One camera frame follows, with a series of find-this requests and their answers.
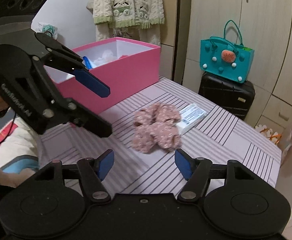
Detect pink floral scrunchie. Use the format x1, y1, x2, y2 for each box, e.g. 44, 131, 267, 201
132, 102, 182, 153

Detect blue wet wipes pack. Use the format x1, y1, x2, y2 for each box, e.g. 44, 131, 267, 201
83, 56, 96, 70

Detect white mesh bath sponge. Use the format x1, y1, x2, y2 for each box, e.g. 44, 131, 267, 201
90, 50, 118, 68

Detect cluttered shelf items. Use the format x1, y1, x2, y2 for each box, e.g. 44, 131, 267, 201
37, 22, 58, 40

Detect striped pink tablecloth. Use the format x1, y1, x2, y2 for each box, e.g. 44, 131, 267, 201
38, 78, 281, 195

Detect flat white packet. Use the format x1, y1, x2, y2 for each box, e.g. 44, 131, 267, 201
176, 103, 207, 135

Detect colourful bedding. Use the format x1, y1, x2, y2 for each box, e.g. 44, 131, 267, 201
0, 114, 47, 188

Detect pink cardboard box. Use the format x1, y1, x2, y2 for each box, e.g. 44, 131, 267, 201
45, 37, 161, 114

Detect black suitcase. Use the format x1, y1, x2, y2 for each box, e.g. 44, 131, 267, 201
199, 72, 255, 120

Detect floral gift bag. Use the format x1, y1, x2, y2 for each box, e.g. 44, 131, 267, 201
255, 125, 282, 145

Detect cream fleece jacket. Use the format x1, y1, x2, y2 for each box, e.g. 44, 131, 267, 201
92, 0, 165, 46

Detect teal felt handbag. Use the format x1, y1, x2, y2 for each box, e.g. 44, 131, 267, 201
199, 20, 255, 83

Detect beige wardrobe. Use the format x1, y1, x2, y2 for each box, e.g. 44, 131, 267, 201
158, 0, 292, 136

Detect black cable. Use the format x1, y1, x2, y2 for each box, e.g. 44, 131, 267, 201
0, 109, 18, 153

